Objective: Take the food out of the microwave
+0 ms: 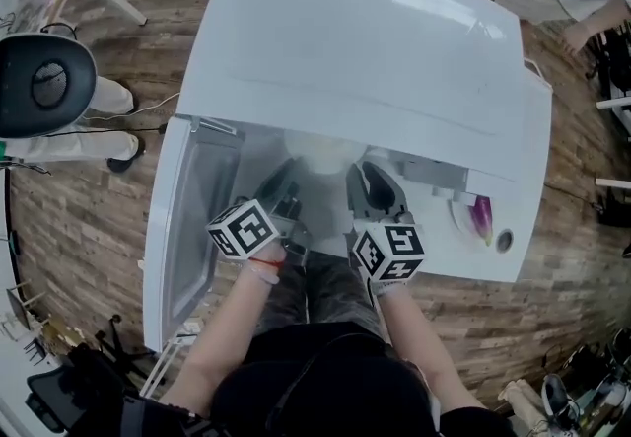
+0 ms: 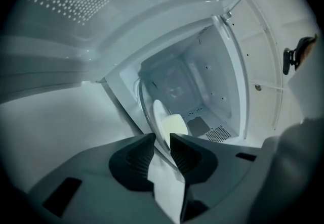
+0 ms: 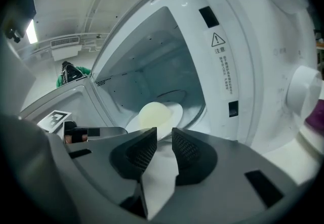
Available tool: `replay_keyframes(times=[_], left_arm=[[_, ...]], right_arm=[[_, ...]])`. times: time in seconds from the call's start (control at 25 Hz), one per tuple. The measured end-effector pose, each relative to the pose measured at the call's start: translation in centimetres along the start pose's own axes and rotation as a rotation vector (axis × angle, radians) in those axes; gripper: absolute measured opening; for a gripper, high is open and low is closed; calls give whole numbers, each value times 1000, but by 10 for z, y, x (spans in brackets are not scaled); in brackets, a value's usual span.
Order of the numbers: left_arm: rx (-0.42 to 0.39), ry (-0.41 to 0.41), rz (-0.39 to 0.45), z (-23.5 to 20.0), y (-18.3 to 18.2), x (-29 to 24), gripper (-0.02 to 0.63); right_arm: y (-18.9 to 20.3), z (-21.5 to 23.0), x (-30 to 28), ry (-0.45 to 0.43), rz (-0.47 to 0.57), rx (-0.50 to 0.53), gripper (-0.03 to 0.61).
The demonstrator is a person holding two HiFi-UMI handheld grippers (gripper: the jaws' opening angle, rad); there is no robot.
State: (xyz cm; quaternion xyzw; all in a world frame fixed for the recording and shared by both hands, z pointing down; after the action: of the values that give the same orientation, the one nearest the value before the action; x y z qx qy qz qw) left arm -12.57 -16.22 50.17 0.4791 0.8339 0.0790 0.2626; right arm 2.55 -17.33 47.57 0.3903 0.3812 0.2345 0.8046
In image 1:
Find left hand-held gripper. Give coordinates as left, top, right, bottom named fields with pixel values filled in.
left=205, top=157, right=312, bottom=268

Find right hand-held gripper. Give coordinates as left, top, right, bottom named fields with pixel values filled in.
left=346, top=161, right=426, bottom=282

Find white bowl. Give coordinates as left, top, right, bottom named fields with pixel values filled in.
left=283, top=131, right=369, bottom=176

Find white microwave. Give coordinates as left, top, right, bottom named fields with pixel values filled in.
left=141, top=0, right=525, bottom=352

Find person's right forearm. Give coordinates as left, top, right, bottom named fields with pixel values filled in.
left=372, top=286, right=489, bottom=414

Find person's left forearm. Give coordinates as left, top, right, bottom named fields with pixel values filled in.
left=160, top=247, right=287, bottom=419

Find white table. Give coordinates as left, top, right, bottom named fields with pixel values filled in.
left=211, top=57, right=553, bottom=284

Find white wristband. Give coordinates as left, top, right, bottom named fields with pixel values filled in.
left=369, top=276, right=413, bottom=298

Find purple eggplant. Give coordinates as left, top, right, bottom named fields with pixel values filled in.
left=467, top=195, right=494, bottom=248

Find person's grey trousers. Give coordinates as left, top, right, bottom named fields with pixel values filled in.
left=255, top=247, right=390, bottom=342

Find person's black shirt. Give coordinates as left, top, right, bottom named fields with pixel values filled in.
left=122, top=321, right=514, bottom=437

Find white floor stand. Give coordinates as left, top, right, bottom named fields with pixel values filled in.
left=140, top=319, right=203, bottom=400

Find black mesh chair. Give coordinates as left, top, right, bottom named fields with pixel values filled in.
left=24, top=316, right=164, bottom=437

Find red wrist string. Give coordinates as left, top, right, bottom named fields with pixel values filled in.
left=247, top=255, right=286, bottom=271

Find white cable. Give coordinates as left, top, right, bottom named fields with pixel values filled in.
left=522, top=57, right=552, bottom=91

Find white desk frame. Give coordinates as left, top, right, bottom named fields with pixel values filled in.
left=594, top=97, right=631, bottom=189

